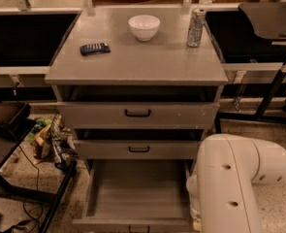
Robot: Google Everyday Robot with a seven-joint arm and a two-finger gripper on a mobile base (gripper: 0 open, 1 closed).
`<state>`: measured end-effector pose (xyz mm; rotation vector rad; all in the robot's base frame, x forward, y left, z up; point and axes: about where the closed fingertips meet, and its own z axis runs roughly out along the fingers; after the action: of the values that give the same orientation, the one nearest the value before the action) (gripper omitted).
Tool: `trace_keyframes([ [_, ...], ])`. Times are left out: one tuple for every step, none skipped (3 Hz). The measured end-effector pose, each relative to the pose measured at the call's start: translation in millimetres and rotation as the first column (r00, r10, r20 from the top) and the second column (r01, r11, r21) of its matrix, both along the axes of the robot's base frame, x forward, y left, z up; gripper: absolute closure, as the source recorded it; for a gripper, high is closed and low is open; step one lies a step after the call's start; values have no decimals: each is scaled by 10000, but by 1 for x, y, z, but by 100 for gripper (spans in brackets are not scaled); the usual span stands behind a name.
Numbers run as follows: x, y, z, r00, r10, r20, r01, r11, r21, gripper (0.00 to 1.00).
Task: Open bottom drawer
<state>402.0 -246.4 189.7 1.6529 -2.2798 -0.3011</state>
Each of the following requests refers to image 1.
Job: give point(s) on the grey middle drawer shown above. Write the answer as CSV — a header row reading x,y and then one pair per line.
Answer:
x,y
136,149

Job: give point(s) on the grey top drawer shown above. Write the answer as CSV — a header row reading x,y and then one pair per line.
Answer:
x,y
138,115

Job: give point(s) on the black table right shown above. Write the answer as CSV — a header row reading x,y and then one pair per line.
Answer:
x,y
261,38

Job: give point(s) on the black side table left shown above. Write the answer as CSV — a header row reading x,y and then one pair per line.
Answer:
x,y
14,127

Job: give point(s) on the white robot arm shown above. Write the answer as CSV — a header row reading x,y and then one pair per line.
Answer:
x,y
221,184

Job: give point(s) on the grey drawer cabinet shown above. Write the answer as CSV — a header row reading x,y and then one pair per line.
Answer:
x,y
163,69

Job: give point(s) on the dark snack bar package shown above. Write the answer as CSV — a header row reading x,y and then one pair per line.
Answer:
x,y
96,48

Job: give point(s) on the white bowl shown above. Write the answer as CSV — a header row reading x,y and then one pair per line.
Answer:
x,y
144,27

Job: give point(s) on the grey bottom drawer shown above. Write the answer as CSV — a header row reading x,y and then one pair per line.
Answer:
x,y
136,196

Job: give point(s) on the grey drawer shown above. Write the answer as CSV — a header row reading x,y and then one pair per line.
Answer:
x,y
138,115
136,196
136,149

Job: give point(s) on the silver drink can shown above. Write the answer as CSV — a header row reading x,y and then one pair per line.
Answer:
x,y
195,29

